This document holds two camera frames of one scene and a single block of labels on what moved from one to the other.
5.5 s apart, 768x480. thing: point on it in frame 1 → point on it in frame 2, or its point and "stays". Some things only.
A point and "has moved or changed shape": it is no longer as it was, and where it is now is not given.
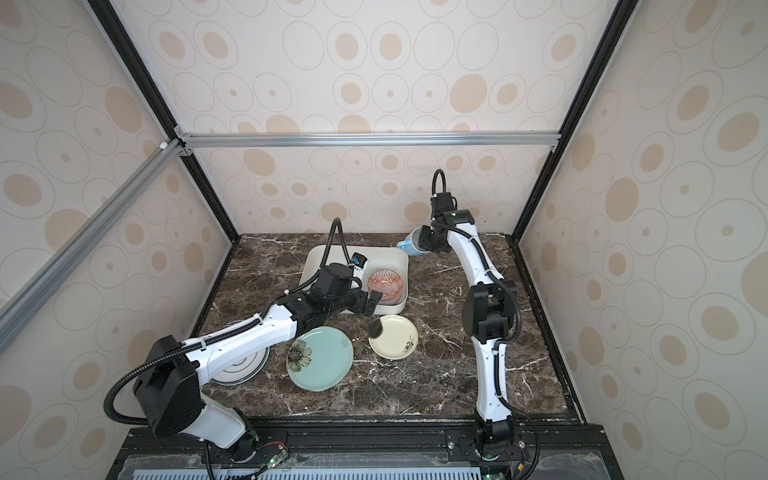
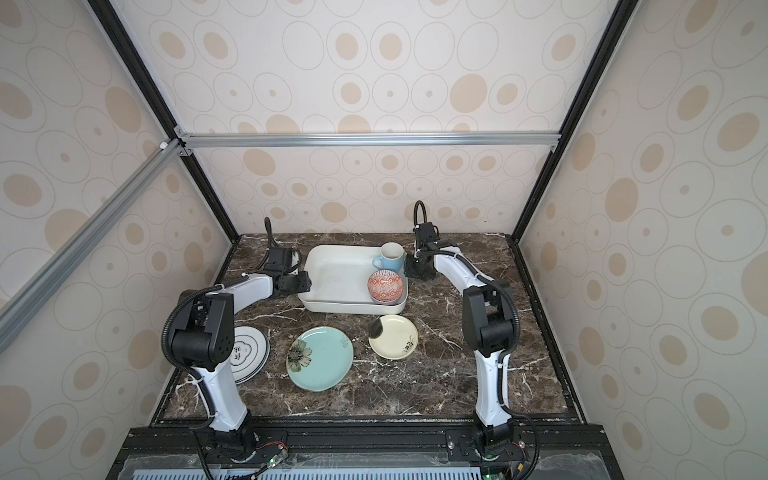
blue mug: x=411 y=245 has moved or changed shape
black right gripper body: x=431 y=239 → x=414 y=267
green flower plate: x=319 y=358 stays
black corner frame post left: x=110 y=16 stays
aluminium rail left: x=18 y=307 stays
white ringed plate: x=243 y=370 stays
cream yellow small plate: x=398 y=339 stays
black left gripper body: x=354 y=301 → x=296 y=284
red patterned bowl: x=388 y=283 stays
